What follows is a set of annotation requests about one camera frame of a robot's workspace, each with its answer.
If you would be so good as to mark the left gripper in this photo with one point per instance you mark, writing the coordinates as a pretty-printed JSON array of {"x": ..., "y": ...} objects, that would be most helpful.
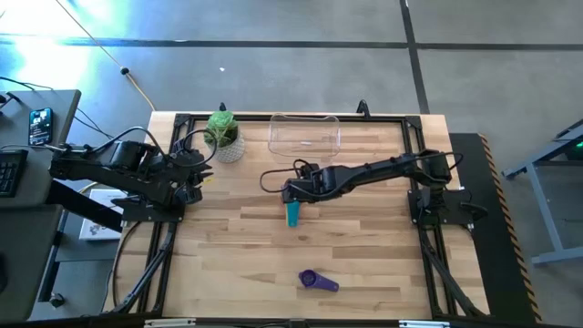
[{"x": 187, "y": 180}]

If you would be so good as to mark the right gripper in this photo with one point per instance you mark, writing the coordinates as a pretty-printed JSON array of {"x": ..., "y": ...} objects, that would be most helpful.
[{"x": 314, "y": 187}]

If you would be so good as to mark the teal measuring cup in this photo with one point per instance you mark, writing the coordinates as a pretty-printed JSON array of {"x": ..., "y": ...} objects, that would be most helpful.
[{"x": 293, "y": 216}]

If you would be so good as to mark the purple measuring cup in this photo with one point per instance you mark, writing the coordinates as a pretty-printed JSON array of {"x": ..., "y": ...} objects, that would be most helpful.
[{"x": 314, "y": 279}]

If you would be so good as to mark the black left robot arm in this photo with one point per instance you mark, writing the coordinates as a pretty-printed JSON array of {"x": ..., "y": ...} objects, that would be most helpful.
[{"x": 114, "y": 171}]

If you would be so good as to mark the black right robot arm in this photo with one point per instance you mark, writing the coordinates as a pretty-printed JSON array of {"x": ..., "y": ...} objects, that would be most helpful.
[{"x": 387, "y": 168}]

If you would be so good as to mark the clear plastic basket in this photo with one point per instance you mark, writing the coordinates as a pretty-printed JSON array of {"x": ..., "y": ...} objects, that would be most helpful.
[{"x": 303, "y": 136}]

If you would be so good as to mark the white triangle-patterned plant pot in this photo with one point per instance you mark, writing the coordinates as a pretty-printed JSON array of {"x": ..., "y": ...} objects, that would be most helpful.
[{"x": 232, "y": 152}]

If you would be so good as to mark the green artificial plant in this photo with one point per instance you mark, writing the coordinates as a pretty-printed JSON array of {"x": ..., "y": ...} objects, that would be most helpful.
[{"x": 221, "y": 125}]

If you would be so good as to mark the white booklet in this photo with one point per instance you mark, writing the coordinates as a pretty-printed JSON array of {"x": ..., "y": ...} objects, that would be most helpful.
[{"x": 98, "y": 228}]

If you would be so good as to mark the grey desk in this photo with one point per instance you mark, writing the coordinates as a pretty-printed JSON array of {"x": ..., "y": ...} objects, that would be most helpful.
[{"x": 64, "y": 105}]

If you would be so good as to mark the black smartphone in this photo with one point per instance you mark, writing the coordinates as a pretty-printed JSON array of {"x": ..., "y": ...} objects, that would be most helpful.
[{"x": 41, "y": 126}]

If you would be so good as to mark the black caster wheel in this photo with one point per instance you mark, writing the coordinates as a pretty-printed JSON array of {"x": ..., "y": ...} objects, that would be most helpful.
[{"x": 57, "y": 299}]

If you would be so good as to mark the black keyboard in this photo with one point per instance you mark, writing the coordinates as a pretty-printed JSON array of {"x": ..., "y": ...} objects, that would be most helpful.
[{"x": 11, "y": 173}]

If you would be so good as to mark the black hazard-striped floor mat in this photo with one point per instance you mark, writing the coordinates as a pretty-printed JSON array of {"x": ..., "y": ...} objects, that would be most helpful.
[{"x": 496, "y": 273}]

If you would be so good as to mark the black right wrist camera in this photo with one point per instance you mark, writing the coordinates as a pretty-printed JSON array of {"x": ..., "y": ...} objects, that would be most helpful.
[{"x": 307, "y": 172}]

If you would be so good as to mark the black aluminium table frame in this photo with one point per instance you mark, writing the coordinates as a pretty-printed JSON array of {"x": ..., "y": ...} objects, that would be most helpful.
[{"x": 296, "y": 118}]

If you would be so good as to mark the black frame clamp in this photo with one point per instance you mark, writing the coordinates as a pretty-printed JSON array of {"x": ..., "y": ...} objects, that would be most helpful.
[
  {"x": 222, "y": 107},
  {"x": 363, "y": 107}
]

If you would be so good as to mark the silver metal bracket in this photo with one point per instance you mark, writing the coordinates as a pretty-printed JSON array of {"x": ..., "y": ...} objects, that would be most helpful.
[
  {"x": 423, "y": 324},
  {"x": 169, "y": 322}
]

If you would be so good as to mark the grey metal table frame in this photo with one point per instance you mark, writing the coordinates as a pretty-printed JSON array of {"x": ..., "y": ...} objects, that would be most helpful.
[{"x": 544, "y": 209}]

